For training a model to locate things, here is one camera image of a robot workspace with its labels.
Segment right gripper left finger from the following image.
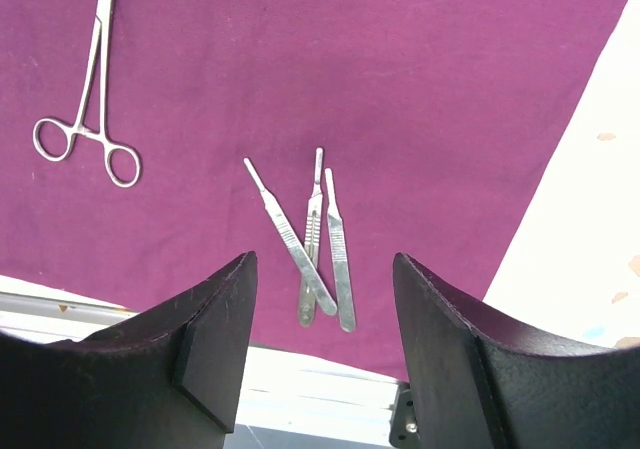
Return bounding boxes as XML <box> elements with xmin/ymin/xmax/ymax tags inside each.
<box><xmin>1</xmin><ymin>252</ymin><xmax>257</xmax><ymax>448</ymax></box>

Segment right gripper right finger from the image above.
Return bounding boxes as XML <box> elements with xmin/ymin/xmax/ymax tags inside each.
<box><xmin>393</xmin><ymin>253</ymin><xmax>639</xmax><ymax>448</ymax></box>

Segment steel scalpel handle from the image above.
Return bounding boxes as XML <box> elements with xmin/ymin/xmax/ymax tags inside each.
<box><xmin>243</xmin><ymin>157</ymin><xmax>338</xmax><ymax>316</ymax></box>
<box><xmin>298</xmin><ymin>147</ymin><xmax>324</xmax><ymax>327</ymax></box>
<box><xmin>325</xmin><ymin>168</ymin><xmax>357</xmax><ymax>332</ymax></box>

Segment steel hemostat forceps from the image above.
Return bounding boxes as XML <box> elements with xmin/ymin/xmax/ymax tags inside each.
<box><xmin>32</xmin><ymin>0</ymin><xmax>143</xmax><ymax>189</ymax></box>

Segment purple surgical cloth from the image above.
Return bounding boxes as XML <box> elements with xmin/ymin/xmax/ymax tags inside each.
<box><xmin>1</xmin><ymin>0</ymin><xmax>627</xmax><ymax>378</ymax></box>

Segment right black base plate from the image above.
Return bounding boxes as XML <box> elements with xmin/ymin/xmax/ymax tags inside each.
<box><xmin>389</xmin><ymin>382</ymin><xmax>420</xmax><ymax>449</ymax></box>

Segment aluminium front rail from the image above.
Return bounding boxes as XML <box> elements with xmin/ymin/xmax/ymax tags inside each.
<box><xmin>1</xmin><ymin>276</ymin><xmax>399</xmax><ymax>448</ymax></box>

